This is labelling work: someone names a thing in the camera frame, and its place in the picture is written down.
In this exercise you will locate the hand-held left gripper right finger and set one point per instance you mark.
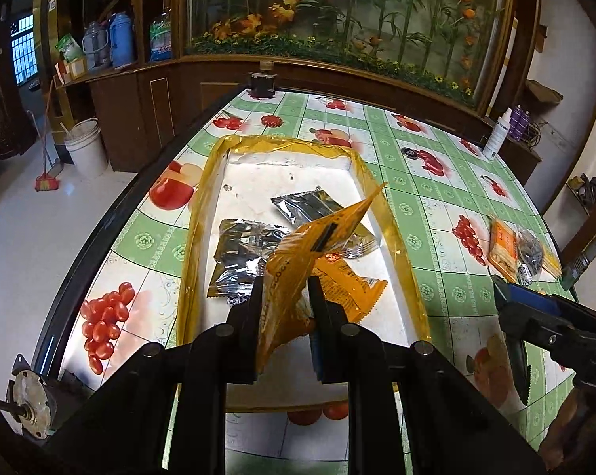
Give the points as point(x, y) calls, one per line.
point(317, 316)

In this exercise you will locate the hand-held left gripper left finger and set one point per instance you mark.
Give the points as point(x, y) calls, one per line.
point(255, 316)

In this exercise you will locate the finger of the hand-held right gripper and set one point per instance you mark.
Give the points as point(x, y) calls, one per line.
point(518, 356)
point(535, 302)

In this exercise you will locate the yellow wafer packet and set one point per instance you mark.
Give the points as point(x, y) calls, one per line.
point(551, 260)

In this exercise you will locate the orange snack packet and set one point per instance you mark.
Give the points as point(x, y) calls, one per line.
point(350, 282)

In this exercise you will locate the orange packet with black stripe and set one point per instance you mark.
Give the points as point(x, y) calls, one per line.
point(288, 277)

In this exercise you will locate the clear packet of dark seeds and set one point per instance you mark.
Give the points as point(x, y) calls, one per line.
point(530, 252)

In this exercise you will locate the orange label cracker packet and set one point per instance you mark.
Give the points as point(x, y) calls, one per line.
point(503, 247)

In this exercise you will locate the silver foil snack packet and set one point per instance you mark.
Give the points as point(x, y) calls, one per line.
point(312, 208)
point(238, 252)

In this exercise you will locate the yellow taped cardboard tray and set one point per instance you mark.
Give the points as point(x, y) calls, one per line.
point(258, 178)

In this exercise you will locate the person's right hand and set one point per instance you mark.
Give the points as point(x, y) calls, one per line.
point(570, 430)

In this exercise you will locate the grey flashlight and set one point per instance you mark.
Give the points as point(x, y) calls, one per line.
point(582, 257)

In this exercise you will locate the white spray bottle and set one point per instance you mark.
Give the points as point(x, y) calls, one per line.
point(496, 136)

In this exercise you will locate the purple bottle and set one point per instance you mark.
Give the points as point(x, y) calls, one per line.
point(515, 123)
point(525, 125)

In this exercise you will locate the dark glass jar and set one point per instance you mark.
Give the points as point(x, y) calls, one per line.
point(261, 81)

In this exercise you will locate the white plastic bucket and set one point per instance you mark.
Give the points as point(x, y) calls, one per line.
point(86, 148)

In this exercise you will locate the small electric motor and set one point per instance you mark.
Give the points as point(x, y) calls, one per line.
point(30, 398)

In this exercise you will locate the brown wooden cabinet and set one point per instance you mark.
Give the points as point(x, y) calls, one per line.
point(144, 104)

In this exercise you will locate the red broom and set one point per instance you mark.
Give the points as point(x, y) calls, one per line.
point(47, 183)

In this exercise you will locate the blue water bottle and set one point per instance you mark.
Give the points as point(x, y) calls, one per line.
point(160, 35)

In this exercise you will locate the glass case of artificial flowers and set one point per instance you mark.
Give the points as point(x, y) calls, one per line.
point(352, 15)

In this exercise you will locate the small cardboard box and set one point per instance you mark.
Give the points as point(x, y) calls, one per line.
point(75, 68)

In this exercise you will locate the blue thermos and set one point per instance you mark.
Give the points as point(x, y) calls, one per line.
point(122, 39)

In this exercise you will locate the grey thermos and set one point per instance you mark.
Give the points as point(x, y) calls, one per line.
point(96, 45)

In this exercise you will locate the green white bag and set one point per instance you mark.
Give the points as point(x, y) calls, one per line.
point(70, 49)

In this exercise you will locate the barred window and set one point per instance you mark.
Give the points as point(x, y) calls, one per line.
point(23, 49)

